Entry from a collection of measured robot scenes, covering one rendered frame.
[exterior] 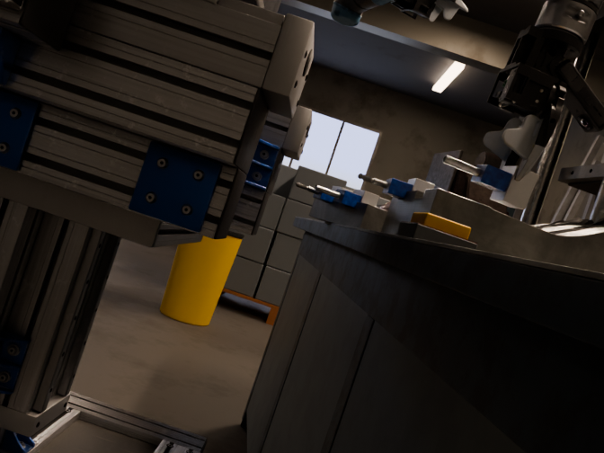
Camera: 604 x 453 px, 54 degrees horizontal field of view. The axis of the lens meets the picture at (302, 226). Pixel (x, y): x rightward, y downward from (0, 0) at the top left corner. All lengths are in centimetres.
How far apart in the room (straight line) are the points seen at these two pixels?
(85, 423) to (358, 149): 804
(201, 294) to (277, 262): 99
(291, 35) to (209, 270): 297
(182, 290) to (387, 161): 606
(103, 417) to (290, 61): 99
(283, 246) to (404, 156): 509
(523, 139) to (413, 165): 840
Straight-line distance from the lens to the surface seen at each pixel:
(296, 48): 69
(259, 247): 445
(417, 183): 107
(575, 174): 233
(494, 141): 96
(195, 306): 364
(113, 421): 145
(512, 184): 90
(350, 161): 916
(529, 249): 96
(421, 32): 611
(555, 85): 93
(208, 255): 358
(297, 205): 444
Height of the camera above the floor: 77
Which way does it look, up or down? level
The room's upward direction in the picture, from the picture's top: 19 degrees clockwise
